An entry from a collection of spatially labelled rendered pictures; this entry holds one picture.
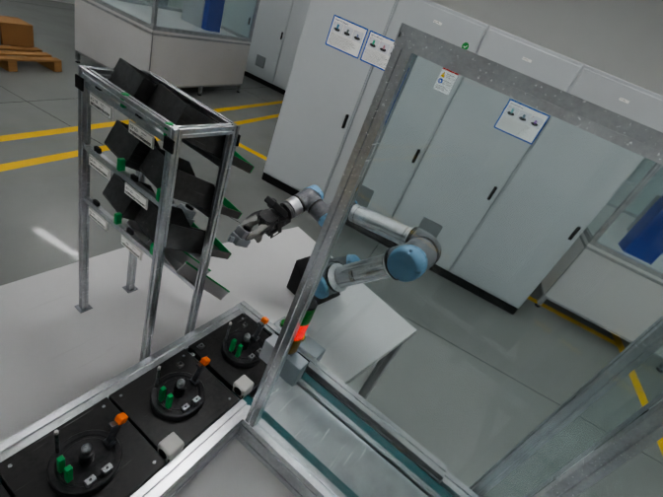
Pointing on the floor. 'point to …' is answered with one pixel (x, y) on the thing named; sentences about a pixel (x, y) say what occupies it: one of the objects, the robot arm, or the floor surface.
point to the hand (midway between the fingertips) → (244, 232)
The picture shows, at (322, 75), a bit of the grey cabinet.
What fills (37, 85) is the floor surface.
